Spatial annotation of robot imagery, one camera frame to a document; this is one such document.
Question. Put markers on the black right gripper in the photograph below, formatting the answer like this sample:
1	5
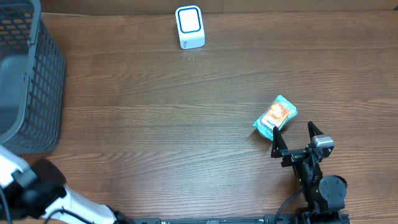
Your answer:
280	150

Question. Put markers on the teal wet wipes pack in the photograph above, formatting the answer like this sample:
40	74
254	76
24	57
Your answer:
268	132

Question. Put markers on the grey plastic basket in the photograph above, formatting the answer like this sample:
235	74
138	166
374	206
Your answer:
33	74

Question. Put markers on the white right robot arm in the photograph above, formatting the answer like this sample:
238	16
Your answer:
324	195

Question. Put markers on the white barcode scanner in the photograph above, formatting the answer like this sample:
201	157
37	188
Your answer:
190	27

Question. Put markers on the orange tissue pack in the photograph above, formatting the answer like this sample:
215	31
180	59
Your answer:
275	115

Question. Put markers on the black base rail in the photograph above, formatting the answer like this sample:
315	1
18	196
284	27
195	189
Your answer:
266	219

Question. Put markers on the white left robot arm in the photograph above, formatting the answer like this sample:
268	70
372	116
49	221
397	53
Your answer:
40	190

